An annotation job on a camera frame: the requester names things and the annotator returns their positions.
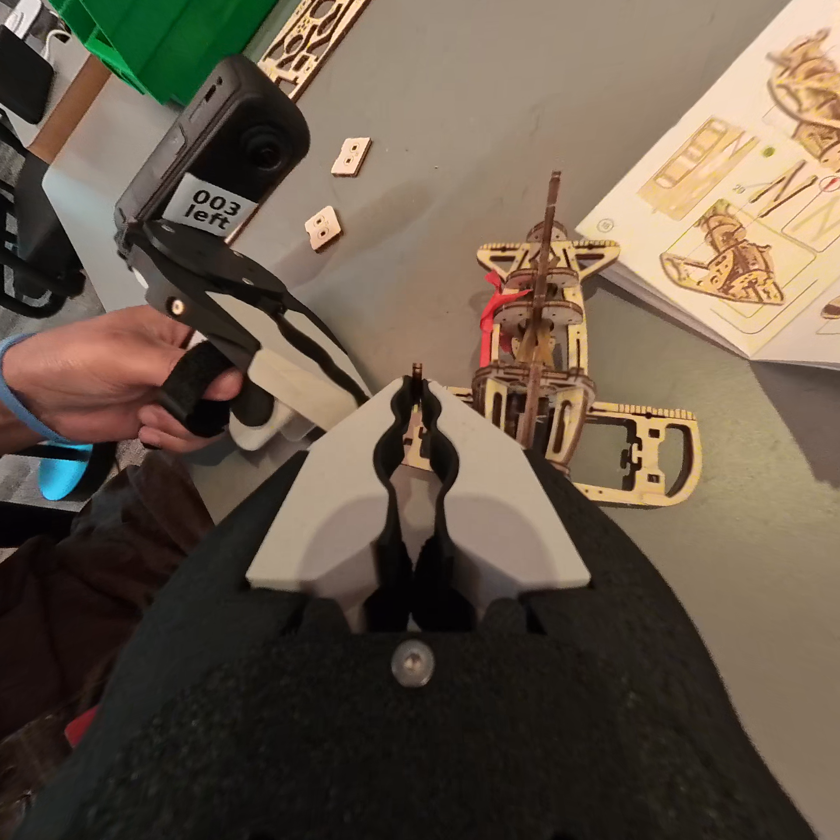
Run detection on laser-cut wooden parts sheet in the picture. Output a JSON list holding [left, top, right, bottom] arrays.
[[257, 0, 372, 104]]

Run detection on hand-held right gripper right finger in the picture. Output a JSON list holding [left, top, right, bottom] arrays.
[[413, 379, 592, 634]]

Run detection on green plastic bin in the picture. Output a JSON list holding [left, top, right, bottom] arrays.
[[49, 0, 281, 106]]

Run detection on person's left forearm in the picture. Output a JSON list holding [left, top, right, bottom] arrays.
[[0, 354, 47, 455]]

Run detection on wooden model plane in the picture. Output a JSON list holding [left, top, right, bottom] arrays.
[[402, 171, 703, 508]]

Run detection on light blue plastic object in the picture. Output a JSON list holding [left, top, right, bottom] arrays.
[[36, 443, 94, 503]]

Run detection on small square wooden piece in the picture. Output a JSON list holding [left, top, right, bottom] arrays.
[[330, 136, 373, 178], [304, 205, 345, 253]]

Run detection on black office chair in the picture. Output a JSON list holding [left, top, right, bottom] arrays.
[[0, 112, 88, 321]]

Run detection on red rubber band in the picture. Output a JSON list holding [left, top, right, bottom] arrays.
[[479, 270, 521, 334]]

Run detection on blue wristband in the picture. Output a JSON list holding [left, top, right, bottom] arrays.
[[0, 331, 73, 446]]

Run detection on person's brown trousers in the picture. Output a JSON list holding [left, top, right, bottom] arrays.
[[0, 451, 219, 840]]

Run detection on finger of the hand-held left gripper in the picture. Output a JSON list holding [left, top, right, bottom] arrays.
[[203, 289, 362, 431], [283, 297, 376, 403]]

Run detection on paper instruction booklet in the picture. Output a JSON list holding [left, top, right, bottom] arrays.
[[576, 0, 840, 365]]

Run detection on grey desk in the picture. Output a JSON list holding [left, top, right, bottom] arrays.
[[42, 0, 840, 840]]

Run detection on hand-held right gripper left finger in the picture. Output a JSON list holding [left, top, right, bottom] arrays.
[[246, 377, 421, 634]]

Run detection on person's left hand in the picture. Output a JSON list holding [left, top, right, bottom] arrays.
[[5, 305, 244, 454]]

